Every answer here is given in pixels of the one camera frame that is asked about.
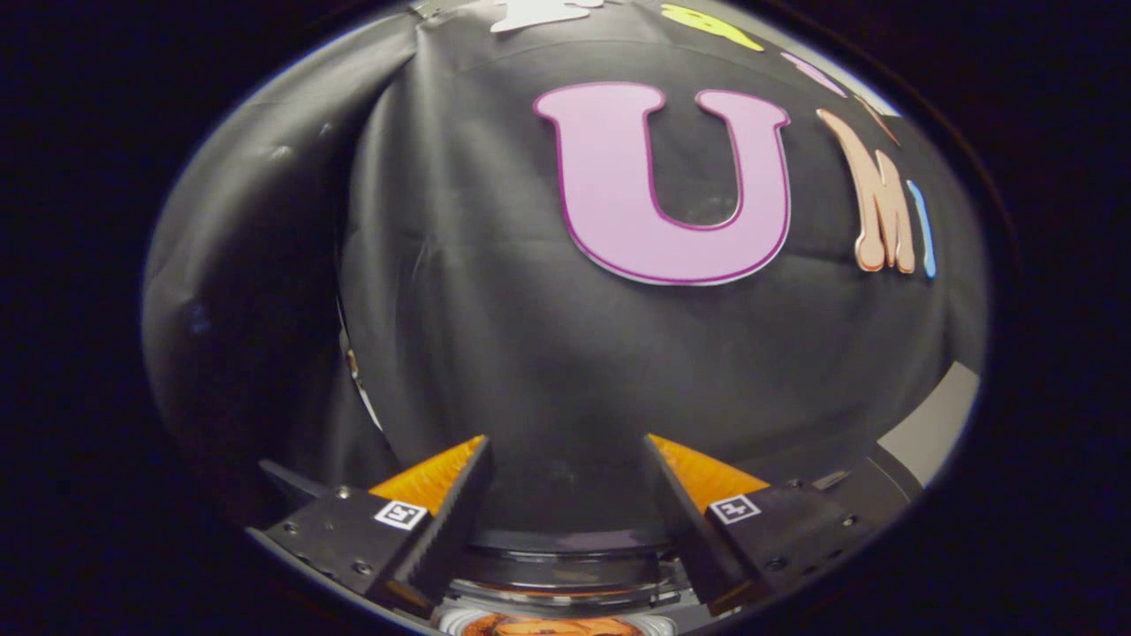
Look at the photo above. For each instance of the white cabinet with grey frame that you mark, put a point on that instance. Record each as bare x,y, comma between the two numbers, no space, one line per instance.
937,424

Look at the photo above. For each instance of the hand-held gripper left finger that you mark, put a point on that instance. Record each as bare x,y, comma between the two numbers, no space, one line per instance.
451,530

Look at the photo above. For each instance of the grey washing machine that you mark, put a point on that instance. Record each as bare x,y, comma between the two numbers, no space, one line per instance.
565,587

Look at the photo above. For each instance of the orange shirt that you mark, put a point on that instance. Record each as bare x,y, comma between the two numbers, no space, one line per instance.
557,627

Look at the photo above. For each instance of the dark washing machine lid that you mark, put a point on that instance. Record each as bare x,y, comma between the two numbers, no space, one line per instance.
574,537

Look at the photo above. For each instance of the black backdrop cloth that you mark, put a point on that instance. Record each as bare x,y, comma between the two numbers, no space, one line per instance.
459,336

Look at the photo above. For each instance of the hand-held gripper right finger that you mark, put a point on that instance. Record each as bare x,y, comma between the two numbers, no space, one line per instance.
689,530

